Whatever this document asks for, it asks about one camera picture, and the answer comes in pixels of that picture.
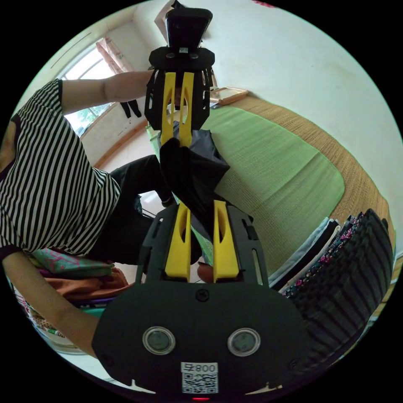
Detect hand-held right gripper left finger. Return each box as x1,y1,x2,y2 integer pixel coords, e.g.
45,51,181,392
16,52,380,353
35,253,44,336
165,201,192,283

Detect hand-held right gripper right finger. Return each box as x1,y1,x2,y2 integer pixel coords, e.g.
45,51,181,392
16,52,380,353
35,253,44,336
212,199,239,283

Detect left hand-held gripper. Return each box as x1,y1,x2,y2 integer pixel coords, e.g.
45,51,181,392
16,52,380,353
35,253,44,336
144,46,217,148

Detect black pants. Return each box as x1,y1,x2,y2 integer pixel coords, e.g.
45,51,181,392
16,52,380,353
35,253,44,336
158,128,231,241

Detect person's left forearm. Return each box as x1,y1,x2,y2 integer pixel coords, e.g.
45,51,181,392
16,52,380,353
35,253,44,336
60,70,154,115

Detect person's right forearm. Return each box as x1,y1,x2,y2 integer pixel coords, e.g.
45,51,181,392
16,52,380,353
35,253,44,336
2,250,101,358

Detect person's right hand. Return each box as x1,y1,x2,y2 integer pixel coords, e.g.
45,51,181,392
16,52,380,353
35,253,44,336
197,262,215,284

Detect hanging black garment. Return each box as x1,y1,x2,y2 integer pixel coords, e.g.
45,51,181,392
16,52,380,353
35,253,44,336
119,99,143,119

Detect pink curtain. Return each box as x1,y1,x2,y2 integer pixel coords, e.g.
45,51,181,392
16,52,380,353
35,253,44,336
95,37,134,73

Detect window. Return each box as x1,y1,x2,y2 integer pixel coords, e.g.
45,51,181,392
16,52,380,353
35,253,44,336
58,45,115,138

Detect colourful heap of clothes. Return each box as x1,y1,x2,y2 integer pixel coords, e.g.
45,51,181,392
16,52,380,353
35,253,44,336
14,247,134,311

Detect bed with green woven mat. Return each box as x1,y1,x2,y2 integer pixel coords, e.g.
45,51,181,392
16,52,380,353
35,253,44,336
145,94,396,284

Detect folded pile of clothes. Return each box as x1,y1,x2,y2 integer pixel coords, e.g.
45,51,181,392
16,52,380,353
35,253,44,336
267,207,397,374

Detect person's body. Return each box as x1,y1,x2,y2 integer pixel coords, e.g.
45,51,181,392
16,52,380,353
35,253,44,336
0,79,203,266

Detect wooden picture frame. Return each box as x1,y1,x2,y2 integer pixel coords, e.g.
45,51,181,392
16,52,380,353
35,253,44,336
209,86,250,108

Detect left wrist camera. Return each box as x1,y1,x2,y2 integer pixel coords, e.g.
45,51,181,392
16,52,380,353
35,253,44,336
165,8,213,52

